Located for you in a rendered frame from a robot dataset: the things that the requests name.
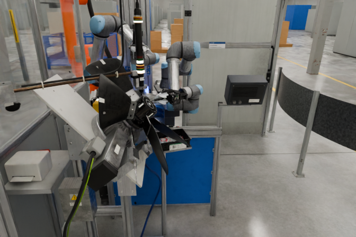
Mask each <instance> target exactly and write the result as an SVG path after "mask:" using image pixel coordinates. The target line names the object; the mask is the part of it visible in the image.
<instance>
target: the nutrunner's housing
mask: <svg viewBox="0 0 356 237"><path fill-rule="evenodd" d="M134 15H141V9H140V8H139V2H136V8H135V9H134ZM138 75H139V86H144V74H138ZM139 92H140V93H143V92H144V90H143V89H139Z"/></svg>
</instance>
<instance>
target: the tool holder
mask: <svg viewBox="0 0 356 237"><path fill-rule="evenodd" d="M131 72H132V74H130V75H131V78H133V86H134V87H135V89H147V88H148V85H146V84H144V86H139V75H138V72H137V71H131Z"/></svg>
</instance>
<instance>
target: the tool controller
mask: <svg viewBox="0 0 356 237"><path fill-rule="evenodd" d="M267 85H268V81H267V80H266V78H265V77H264V76H263V75H227V81H226V88H225V94H224V98H225V100H226V103H227V105H262V103H263V99H264V95H265V92H266V88H267Z"/></svg>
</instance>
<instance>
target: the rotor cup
mask: <svg viewBox="0 0 356 237"><path fill-rule="evenodd" d="M136 102H137V105H136V109H135V113H134V116H133V119H126V120H127V121H128V123H129V124H130V125H131V126H133V127H134V128H135V129H138V130H140V129H142V128H143V127H142V125H143V121H144V118H145V115H147V116H148V119H150V118H152V117H153V116H154V115H155V114H157V108H156V106H155V104H154V103H153V102H152V101H151V100H150V99H149V98H148V97H147V96H145V95H142V96H141V97H140V98H138V99H137V100H136ZM142 103H143V105H142V106H141V107H139V106H140V105H141V104H142ZM148 103H150V104H151V106H150V105H149V104H148ZM152 113H153V115H151V114H152ZM150 115H151V116H150ZM149 116H150V117H149Z"/></svg>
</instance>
